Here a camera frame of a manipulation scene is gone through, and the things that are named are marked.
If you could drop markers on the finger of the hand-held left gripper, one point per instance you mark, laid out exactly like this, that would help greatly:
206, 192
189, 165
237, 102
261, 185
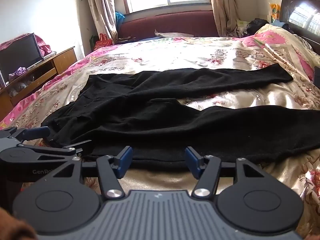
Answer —
37, 133
67, 150

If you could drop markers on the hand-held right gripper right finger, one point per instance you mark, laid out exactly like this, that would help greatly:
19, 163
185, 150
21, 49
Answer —
193, 162

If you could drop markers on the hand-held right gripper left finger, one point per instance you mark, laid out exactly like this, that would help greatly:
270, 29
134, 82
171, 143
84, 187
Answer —
124, 161

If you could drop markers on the black pants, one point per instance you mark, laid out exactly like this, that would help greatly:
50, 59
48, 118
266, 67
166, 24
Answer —
150, 120

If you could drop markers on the wooden television cabinet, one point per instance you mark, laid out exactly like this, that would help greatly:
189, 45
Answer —
37, 73

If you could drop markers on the purple cloth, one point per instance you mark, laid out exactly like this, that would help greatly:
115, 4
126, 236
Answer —
18, 72

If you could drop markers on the black television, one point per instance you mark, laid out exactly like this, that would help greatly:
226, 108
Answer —
18, 53

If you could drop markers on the pink cloth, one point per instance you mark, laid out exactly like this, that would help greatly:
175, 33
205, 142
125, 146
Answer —
41, 45

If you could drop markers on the floral satin bedspread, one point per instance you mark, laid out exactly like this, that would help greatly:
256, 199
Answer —
175, 52

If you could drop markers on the red bag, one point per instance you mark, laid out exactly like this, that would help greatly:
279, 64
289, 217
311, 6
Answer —
102, 42

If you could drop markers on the white cloth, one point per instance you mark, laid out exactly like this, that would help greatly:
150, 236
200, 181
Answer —
163, 34

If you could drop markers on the maroon sofa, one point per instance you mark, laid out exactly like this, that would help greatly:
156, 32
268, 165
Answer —
172, 23

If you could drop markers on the blue plastic bag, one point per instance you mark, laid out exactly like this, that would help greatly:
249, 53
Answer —
119, 18

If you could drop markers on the beige curtain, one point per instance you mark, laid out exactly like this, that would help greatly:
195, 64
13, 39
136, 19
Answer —
222, 7
102, 7

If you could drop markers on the pink floral pillow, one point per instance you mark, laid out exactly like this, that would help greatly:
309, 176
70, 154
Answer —
277, 45

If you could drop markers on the dark flat object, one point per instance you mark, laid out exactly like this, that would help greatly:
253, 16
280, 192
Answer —
317, 77

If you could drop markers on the black bag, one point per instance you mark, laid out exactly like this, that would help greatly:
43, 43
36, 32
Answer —
257, 25

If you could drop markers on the blue cloth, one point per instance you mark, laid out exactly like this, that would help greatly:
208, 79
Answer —
281, 25

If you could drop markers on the yellow orange packet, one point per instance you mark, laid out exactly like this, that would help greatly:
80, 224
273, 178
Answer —
274, 11

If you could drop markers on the dark wooden headboard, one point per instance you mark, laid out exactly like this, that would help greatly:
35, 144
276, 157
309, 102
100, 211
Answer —
300, 12

